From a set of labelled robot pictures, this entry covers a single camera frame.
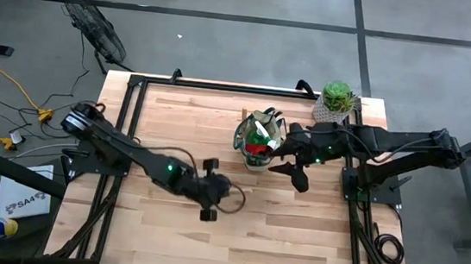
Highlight green plastic spray bottle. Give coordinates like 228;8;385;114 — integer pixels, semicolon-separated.
244;118;284;151

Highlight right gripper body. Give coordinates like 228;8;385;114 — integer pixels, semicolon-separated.
284;122;343;198

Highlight black coiled cable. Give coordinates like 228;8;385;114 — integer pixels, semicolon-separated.
368;222;414;264

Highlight beige gardening bag green trim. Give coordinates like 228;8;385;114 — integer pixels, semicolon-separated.
230;104;293;176

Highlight black floor fan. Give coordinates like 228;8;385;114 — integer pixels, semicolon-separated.
55;0;141;78

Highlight yellow extension cord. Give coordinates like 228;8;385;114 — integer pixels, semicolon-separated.
0;37;61;154

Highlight yellow white blue object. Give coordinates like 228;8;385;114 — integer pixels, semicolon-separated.
0;216;20;241

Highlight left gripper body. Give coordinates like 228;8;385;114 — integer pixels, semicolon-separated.
190;156;234;224

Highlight black aluminium table frame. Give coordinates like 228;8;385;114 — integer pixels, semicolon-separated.
45;66;428;264

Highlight succulent in white patterned pot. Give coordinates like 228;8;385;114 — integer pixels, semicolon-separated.
311;78;361;128

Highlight white printed cardboard box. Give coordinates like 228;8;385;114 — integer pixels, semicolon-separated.
0;160;55;223

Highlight black curved frame handle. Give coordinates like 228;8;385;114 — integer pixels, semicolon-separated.
169;68;185;85
293;78;318;100

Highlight red gardening gloves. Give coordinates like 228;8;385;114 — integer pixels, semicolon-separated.
245;142;273;157

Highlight white power adapter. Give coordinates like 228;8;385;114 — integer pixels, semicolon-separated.
7;130;28;147

